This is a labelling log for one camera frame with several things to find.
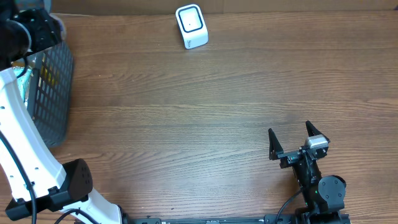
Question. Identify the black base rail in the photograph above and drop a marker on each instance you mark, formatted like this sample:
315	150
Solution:
202	221

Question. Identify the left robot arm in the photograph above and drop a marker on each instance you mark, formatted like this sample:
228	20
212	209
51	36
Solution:
38	181

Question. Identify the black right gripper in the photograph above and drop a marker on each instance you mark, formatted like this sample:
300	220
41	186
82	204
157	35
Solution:
289	157

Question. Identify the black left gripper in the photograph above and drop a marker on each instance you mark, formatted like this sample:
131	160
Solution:
41	23

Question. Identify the light green snack packet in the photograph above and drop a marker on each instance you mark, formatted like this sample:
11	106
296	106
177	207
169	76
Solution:
23	84

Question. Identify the grey plastic mesh basket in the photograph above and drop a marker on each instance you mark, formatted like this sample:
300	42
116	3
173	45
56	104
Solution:
49	97

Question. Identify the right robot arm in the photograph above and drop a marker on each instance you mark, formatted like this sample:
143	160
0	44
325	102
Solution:
323	196

